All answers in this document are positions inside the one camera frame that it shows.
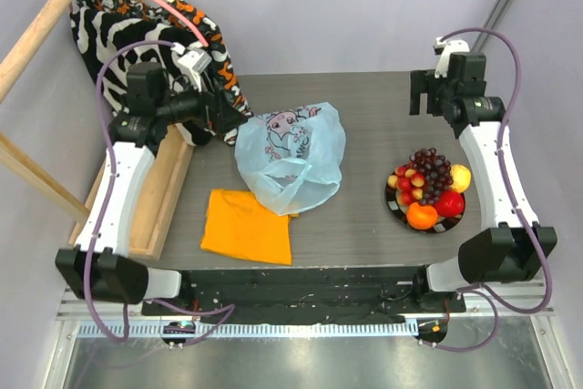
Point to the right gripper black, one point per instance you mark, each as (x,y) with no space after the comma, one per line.
(419,89)

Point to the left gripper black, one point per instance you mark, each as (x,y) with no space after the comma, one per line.
(227,117)

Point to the light blue printed plastic bag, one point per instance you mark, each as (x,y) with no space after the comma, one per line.
(291,159)

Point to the fake dark purple grape bunch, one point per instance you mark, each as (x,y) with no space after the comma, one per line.
(432,175)

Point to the fake yellow lemon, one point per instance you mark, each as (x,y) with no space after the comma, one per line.
(461,177)

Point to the fake lychee bunch red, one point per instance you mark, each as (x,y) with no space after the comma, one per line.
(408,183)

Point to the fake red apple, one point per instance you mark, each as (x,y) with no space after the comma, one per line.
(450,204)

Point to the fake orange fruit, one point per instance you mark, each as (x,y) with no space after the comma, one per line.
(421,216)

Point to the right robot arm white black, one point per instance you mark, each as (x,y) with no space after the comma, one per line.
(512,245)

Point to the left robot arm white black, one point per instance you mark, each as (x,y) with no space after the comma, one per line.
(98,265)

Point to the zebra pattern fabric bag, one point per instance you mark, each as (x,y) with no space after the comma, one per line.
(100,28)

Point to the orange folded cloth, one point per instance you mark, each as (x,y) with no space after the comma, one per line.
(239,227)

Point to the round plate with dark rim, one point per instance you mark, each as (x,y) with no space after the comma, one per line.
(443,224)

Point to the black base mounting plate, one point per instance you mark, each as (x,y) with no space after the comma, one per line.
(207,290)

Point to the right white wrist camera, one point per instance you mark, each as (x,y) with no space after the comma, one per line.
(444,49)

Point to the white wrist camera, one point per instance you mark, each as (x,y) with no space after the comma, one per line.
(444,49)
(192,63)

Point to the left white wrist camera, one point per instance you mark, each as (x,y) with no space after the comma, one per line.
(192,63)

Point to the wooden rack frame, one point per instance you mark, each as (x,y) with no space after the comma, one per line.
(49,114)

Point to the aluminium rail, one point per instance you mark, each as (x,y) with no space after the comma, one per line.
(310,320)

